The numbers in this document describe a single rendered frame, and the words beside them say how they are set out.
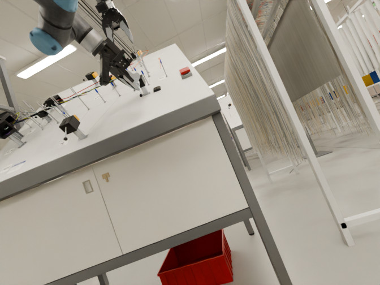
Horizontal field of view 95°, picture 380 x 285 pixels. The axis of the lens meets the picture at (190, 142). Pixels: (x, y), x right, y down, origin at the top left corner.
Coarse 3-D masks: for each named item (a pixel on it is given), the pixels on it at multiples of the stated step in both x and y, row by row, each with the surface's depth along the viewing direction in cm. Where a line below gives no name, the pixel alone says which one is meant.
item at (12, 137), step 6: (0, 120) 86; (0, 126) 82; (6, 126) 87; (12, 126) 86; (0, 132) 85; (6, 132) 86; (12, 132) 86; (0, 138) 86; (12, 138) 90; (18, 144) 92
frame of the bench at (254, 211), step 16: (224, 128) 71; (224, 144) 71; (240, 160) 70; (240, 176) 70; (256, 208) 69; (208, 224) 70; (224, 224) 69; (256, 224) 69; (160, 240) 71; (176, 240) 70; (272, 240) 68; (128, 256) 71; (144, 256) 71; (272, 256) 67; (80, 272) 72; (96, 272) 72
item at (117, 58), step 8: (104, 40) 64; (96, 48) 62; (104, 48) 65; (112, 48) 67; (112, 56) 67; (120, 56) 67; (128, 56) 70; (112, 64) 66; (120, 64) 69; (128, 64) 71; (112, 72) 71; (120, 72) 68
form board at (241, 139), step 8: (224, 104) 393; (232, 104) 383; (224, 112) 377; (232, 112) 368; (232, 120) 353; (240, 120) 345; (232, 128) 335; (232, 136) 389; (240, 136) 335; (240, 144) 333; (248, 144) 332; (296, 144) 366; (240, 152) 386; (248, 168) 330
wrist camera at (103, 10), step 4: (108, 0) 71; (100, 4) 66; (104, 4) 67; (108, 4) 69; (112, 4) 74; (96, 8) 68; (100, 8) 67; (104, 8) 67; (108, 8) 68; (100, 12) 68; (104, 12) 70
